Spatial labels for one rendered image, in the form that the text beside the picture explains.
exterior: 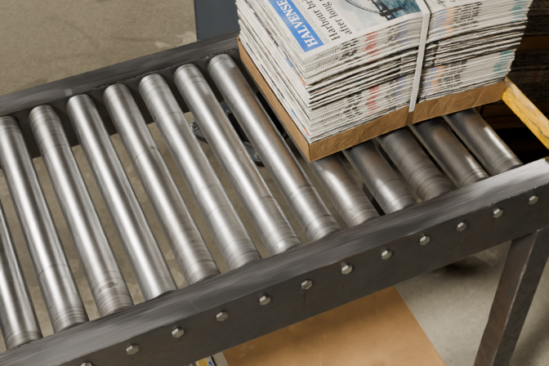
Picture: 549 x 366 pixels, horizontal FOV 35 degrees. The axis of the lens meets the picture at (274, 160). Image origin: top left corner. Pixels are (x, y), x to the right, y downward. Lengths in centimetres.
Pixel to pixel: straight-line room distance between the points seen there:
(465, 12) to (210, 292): 55
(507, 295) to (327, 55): 65
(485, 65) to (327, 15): 30
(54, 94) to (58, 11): 156
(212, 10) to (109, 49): 71
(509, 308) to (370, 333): 54
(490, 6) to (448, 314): 103
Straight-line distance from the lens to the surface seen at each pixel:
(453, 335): 218
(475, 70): 145
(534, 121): 149
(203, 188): 136
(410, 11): 130
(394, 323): 218
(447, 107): 147
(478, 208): 136
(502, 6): 139
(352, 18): 129
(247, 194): 136
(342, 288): 133
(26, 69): 289
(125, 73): 157
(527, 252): 157
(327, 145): 138
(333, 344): 213
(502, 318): 174
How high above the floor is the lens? 181
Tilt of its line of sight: 47 degrees down
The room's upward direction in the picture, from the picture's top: straight up
